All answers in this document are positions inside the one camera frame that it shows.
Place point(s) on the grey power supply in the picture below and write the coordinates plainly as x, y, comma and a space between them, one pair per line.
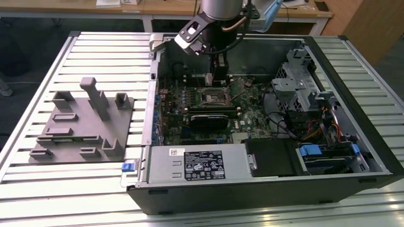
164, 165

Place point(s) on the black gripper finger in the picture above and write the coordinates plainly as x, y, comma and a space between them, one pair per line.
220, 78

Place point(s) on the grey plastic bracket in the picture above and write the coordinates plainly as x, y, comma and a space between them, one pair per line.
321, 98

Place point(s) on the CPU socket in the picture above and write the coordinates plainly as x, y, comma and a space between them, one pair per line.
214, 97

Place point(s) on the black RAM stick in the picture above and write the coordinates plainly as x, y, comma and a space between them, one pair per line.
210, 108

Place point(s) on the blue case release latch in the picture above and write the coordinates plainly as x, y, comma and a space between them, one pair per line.
126, 166

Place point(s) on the black expansion slot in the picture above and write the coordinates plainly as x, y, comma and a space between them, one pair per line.
201, 142

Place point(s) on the wooden desk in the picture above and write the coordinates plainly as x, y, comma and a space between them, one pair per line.
78, 10

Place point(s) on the black PC case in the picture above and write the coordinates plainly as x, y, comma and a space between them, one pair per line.
236, 196

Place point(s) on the green RAM stick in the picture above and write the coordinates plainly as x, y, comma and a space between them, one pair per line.
62, 140

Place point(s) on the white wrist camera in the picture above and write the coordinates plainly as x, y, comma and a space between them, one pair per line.
185, 42

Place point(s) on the wooden cabinet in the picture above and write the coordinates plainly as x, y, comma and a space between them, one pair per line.
372, 28

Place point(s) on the blue plastic latch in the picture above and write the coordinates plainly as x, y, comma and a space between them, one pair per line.
354, 149

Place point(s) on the grey parts rack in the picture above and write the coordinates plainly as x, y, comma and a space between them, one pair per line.
121, 127

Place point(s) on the RAM stick with white label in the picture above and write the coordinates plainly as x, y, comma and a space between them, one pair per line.
198, 75

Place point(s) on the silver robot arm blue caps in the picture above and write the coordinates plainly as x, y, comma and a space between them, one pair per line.
220, 9

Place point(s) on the black plastic shroud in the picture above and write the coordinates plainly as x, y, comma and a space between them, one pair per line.
270, 158

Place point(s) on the grey chair foot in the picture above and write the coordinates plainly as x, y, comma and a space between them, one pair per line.
5, 89

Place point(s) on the round coin battery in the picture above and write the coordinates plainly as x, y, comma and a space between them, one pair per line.
248, 83

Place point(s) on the black graphics card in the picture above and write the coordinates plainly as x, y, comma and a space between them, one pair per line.
208, 121

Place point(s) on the white box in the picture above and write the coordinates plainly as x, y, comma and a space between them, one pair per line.
108, 2
129, 2

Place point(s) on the silver chipset heatsink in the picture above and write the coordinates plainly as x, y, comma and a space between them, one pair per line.
241, 137

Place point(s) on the silver CPU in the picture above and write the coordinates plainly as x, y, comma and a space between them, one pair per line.
208, 79

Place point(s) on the green motherboard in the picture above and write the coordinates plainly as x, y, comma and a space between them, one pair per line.
254, 113

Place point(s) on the silver metal drive cage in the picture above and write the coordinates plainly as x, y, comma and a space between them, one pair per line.
288, 86

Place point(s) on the blue disk carrier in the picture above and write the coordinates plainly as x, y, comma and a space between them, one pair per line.
308, 151

